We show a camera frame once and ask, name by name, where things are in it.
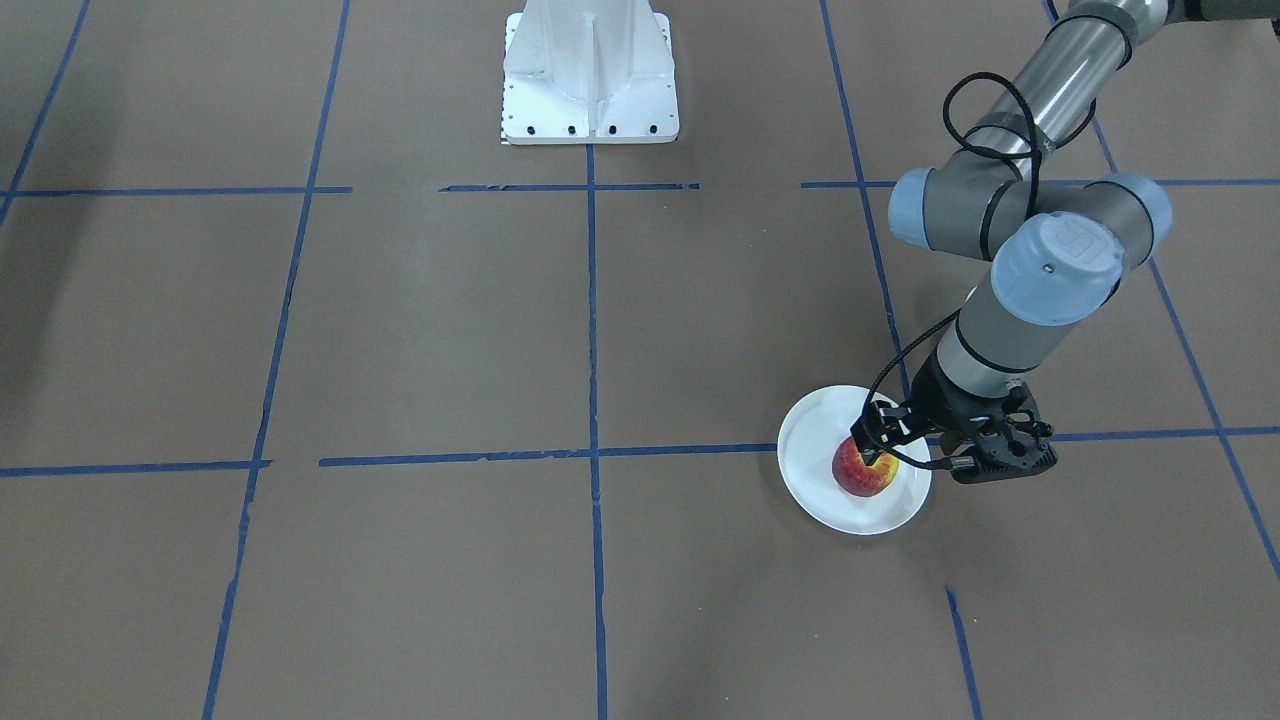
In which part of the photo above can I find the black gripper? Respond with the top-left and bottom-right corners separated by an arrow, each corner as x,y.
850,352 -> 1001,462

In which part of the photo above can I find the red yellow apple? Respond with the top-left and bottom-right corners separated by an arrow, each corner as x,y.
831,436 -> 900,498

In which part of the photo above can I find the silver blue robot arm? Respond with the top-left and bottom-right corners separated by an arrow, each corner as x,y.
850,1 -> 1172,482

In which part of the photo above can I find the white round plate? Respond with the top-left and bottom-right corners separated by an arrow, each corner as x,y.
776,386 -> 932,536

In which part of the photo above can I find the brown paper table cover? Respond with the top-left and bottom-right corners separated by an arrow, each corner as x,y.
3,1 -> 1277,719

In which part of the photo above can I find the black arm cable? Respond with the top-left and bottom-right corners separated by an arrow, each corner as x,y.
861,72 -> 1096,471

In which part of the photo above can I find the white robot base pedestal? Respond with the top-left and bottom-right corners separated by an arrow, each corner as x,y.
500,1 -> 681,146

